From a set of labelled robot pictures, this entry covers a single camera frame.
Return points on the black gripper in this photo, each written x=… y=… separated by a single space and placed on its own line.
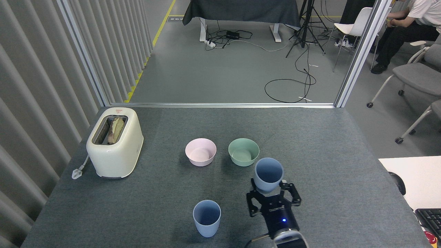
x=280 y=217

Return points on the blue cup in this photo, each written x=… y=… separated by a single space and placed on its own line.
x=206 y=224
x=268 y=175

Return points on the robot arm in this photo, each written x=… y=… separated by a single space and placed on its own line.
x=289 y=241

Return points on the green bowl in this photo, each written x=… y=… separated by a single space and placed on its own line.
x=243 y=159

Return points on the pink bowl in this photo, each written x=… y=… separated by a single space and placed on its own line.
x=200 y=159

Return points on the black computer mouse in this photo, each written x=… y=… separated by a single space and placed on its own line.
x=399 y=184

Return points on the white desk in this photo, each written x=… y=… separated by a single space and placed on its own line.
x=420 y=179

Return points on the black keyboard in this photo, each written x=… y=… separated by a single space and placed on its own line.
x=430 y=218

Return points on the white toaster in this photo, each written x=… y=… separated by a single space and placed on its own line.
x=117 y=158

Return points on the red round object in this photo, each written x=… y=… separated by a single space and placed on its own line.
x=430 y=238

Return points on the white power strip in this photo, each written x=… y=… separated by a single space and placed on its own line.
x=211 y=43
x=343 y=43

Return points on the black power adapter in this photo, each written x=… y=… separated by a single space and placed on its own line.
x=233 y=35

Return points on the grey chair on wheels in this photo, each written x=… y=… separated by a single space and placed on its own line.
x=417 y=74
x=422 y=119

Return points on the black tripod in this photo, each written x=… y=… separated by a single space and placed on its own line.
x=303 y=31

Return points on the toasted bread slice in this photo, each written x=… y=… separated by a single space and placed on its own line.
x=116 y=130

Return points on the table with dark cloth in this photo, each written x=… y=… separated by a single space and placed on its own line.
x=241 y=10

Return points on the white chair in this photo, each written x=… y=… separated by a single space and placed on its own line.
x=355 y=26

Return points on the person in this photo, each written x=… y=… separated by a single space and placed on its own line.
x=403 y=34

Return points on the silver frame rail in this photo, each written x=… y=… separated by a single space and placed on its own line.
x=224 y=105

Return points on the silver frame post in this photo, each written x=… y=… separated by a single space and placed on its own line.
x=361 y=51
x=82 y=51

